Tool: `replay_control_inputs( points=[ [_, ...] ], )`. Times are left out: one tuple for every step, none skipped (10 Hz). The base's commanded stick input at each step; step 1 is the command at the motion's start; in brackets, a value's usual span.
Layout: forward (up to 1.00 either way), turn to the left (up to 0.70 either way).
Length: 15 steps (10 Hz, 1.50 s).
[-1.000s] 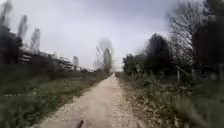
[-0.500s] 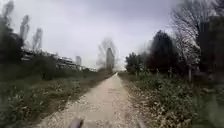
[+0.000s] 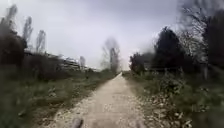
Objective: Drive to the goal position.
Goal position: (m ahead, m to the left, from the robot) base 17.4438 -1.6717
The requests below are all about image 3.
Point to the bare pale tree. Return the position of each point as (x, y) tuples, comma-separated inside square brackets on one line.
[(114, 56)]

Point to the pale gravel path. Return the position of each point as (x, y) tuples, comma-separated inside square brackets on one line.
[(111, 103)]

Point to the long fence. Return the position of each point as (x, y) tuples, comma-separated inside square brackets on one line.
[(68, 62)]

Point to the dark conical trees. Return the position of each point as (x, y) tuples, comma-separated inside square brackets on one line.
[(168, 50)]

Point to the robot's own part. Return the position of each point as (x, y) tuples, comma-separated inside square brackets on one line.
[(77, 123)]

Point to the dark overgrown verge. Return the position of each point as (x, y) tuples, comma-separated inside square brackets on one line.
[(180, 96)]

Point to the green overgrown verge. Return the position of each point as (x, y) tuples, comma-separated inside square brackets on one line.
[(33, 96)]

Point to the row of thin trees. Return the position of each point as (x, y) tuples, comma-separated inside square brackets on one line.
[(27, 30)]

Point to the dark bush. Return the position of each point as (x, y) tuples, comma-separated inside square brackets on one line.
[(11, 50)]

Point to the large bare-branched tree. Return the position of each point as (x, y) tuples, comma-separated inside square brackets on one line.
[(213, 36)]

